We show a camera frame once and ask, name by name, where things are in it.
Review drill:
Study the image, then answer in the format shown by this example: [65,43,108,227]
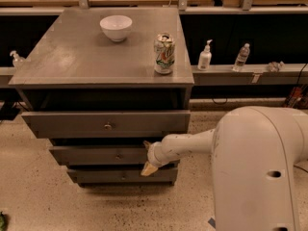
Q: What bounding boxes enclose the blue floor tape marker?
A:
[208,218,216,229]

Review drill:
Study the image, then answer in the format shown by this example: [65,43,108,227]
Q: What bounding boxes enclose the white ceramic bowl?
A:
[100,15,133,41]

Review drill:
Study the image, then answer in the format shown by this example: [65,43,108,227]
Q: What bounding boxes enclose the grey bottom drawer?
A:
[67,167,178,184]

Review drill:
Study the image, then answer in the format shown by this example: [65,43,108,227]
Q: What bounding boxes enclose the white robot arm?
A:
[141,106,308,231]

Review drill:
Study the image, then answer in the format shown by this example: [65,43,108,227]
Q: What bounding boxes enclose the grey drawer cabinet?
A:
[8,7,195,188]

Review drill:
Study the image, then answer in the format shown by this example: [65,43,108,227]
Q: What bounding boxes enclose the green object floor corner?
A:
[0,212,7,231]

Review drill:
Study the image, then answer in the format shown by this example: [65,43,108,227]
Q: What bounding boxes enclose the clear plastic water bottle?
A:
[232,43,250,71]

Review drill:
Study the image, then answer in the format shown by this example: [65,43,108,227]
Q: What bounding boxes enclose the grey top drawer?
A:
[22,111,190,139]

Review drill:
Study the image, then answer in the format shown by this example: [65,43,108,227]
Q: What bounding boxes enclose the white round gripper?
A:
[141,141,168,176]

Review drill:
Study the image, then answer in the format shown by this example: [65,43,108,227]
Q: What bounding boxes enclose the white pump lotion bottle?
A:
[197,39,212,70]

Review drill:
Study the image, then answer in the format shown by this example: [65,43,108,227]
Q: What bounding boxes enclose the crumpled clear plastic wrapper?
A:
[268,62,285,72]

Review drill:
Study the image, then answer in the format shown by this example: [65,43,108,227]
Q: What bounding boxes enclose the orange device under shelf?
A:
[283,85,308,109]

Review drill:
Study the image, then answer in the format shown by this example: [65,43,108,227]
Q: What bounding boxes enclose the crushed green white soda can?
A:
[154,33,175,74]

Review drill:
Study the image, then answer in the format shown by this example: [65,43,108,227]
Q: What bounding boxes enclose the grey drawer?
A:
[67,167,178,184]
[50,145,147,167]
[22,111,190,139]

